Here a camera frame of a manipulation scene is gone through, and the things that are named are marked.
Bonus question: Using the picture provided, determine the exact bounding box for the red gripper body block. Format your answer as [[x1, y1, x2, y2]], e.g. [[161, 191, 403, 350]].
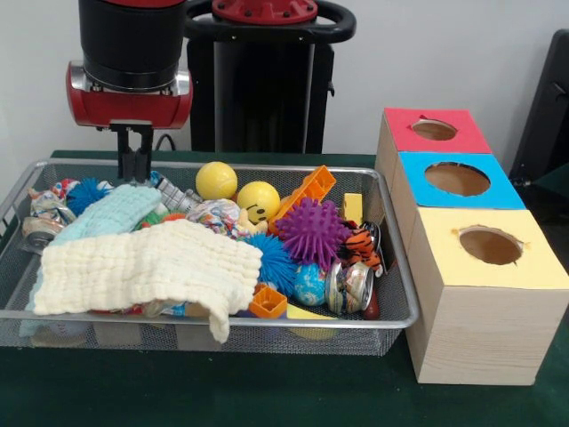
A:
[[67, 62, 194, 128]]

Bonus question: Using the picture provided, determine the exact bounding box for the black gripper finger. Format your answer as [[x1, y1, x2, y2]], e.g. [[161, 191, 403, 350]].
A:
[[136, 125, 153, 181], [119, 125, 136, 182]]

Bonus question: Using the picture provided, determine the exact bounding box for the cream waffle cloth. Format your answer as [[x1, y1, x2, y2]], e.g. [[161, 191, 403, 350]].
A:
[[34, 219, 263, 343]]

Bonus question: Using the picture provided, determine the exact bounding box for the shallow clear mesh bin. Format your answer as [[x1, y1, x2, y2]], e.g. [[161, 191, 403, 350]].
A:
[[0, 158, 421, 357]]

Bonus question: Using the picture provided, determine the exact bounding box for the wooden box with three holes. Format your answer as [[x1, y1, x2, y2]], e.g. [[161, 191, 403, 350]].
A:
[[375, 108, 569, 386]]

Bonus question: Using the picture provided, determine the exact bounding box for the light blue knitted cloth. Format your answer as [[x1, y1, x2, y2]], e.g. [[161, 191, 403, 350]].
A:
[[36, 184, 164, 254]]

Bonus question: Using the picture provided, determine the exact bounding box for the plain yellow ball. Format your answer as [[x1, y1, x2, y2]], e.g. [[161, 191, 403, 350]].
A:
[[196, 161, 238, 201]]

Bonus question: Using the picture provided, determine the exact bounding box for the yellow smiley ball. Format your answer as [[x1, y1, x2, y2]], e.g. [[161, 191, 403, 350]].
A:
[[236, 181, 282, 225]]

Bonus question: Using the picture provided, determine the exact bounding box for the orange building block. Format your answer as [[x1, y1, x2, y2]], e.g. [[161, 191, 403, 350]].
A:
[[271, 165, 337, 223]]

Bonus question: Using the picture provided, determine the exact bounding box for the large blue spiky ball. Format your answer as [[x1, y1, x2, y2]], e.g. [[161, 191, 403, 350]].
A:
[[244, 234, 299, 294]]

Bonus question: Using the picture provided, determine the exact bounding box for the purple spiky ball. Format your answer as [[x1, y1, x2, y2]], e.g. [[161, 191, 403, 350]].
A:
[[277, 197, 352, 270]]

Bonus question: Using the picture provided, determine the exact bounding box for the small yellow block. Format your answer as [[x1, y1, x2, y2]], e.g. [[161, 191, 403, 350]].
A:
[[342, 193, 364, 223]]

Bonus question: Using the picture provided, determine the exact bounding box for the striped tiger toy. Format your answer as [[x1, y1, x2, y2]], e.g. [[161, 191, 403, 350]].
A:
[[338, 222, 383, 268]]

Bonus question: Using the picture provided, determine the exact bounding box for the crushed silver can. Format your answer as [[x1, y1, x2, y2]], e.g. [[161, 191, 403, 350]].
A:
[[325, 260, 374, 315]]

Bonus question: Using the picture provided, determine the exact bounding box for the dark green table cloth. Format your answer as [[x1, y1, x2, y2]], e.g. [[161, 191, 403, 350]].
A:
[[0, 149, 569, 427]]

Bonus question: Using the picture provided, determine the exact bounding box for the black panel on stand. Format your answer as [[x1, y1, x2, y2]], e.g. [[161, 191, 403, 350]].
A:
[[516, 29, 569, 201]]

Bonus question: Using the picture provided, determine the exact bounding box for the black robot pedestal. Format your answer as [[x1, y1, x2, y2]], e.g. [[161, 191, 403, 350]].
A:
[[184, 0, 357, 154]]

